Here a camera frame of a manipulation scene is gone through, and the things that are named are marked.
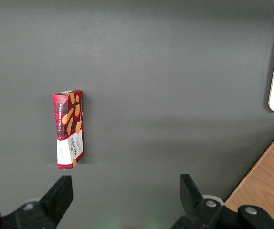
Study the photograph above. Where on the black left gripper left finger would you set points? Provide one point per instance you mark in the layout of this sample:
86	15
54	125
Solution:
55	200

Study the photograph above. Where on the oak wooden drawer cabinet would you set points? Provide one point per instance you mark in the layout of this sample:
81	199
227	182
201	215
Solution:
266	181

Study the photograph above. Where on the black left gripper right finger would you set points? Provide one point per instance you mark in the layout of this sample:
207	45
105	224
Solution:
192	198

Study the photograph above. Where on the red shortbread cookie box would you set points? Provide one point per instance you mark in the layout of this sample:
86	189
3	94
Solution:
67	124

